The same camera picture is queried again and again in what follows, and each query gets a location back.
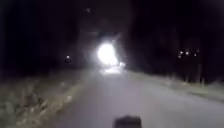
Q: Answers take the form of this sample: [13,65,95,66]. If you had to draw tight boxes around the vehicle with bright headlights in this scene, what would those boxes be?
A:
[95,41,127,75]

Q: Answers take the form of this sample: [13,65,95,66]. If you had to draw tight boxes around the grey asphalt path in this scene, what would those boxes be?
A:
[42,69,224,128]

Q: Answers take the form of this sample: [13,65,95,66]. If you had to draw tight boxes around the robot's own part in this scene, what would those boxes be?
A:
[113,115,143,128]

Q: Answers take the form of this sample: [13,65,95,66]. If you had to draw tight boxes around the row of dark trees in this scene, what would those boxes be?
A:
[133,0,224,84]

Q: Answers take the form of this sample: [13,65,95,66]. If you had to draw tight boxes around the grass verge with leaves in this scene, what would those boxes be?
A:
[0,69,92,128]

